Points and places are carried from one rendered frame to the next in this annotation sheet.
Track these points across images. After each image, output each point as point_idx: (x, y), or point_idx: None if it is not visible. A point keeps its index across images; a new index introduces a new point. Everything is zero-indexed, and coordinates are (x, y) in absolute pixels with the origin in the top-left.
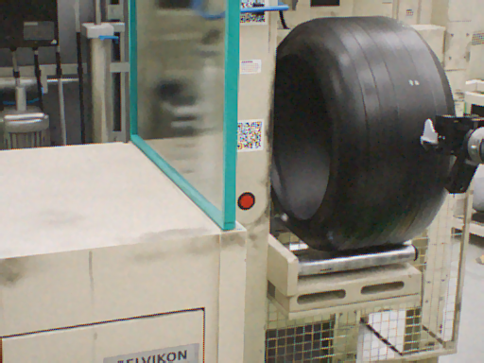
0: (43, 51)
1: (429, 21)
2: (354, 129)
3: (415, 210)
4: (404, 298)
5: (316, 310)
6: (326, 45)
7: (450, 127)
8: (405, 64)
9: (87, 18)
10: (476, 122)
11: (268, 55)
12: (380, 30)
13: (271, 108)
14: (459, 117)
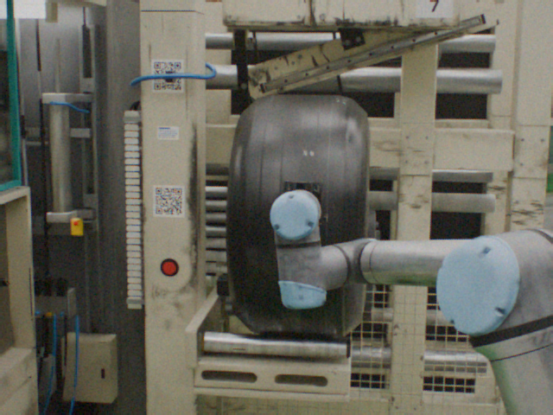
0: (36, 119)
1: None
2: (234, 196)
3: None
4: (328, 396)
5: (223, 390)
6: (244, 116)
7: (285, 191)
8: (306, 135)
9: (73, 92)
10: (295, 184)
11: (187, 123)
12: (305, 104)
13: (192, 175)
14: (295, 181)
